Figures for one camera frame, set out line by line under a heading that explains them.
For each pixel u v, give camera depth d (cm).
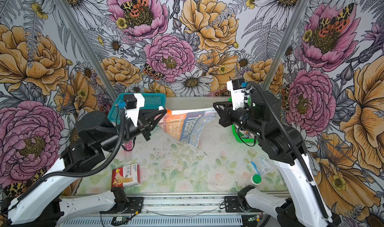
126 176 80
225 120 47
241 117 43
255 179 73
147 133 43
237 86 43
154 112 47
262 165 87
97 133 36
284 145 34
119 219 71
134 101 39
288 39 88
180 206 76
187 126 59
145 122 43
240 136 96
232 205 73
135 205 73
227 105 47
